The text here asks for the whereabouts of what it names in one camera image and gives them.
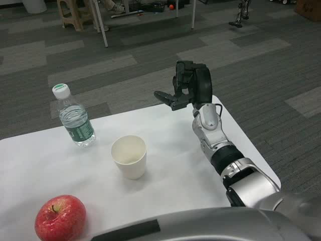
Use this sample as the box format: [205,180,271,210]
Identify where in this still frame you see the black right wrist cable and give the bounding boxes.
[192,103,224,119]

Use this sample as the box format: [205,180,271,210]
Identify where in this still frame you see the white paper cup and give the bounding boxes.
[111,135,147,180]

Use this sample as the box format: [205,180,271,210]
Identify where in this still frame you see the clear water bottle green label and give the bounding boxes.
[52,83,97,148]

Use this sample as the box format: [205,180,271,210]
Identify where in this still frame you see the silver robot chest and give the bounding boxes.
[90,207,321,241]

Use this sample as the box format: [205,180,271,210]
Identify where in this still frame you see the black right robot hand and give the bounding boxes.
[153,60,214,111]

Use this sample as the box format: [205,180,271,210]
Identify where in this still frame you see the white rod on floor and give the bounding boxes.
[111,10,145,19]

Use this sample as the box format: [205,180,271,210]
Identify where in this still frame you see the background robot legs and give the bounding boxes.
[228,0,252,28]

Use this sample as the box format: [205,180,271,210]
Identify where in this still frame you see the white bin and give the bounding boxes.
[24,0,48,14]

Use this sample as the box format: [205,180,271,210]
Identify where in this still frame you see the brown cardboard box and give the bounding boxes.
[295,0,321,23]

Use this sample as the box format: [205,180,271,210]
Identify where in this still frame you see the red apple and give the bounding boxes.
[34,194,87,241]

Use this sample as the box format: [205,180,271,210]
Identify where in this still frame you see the beige plastic stool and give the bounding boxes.
[56,0,95,32]

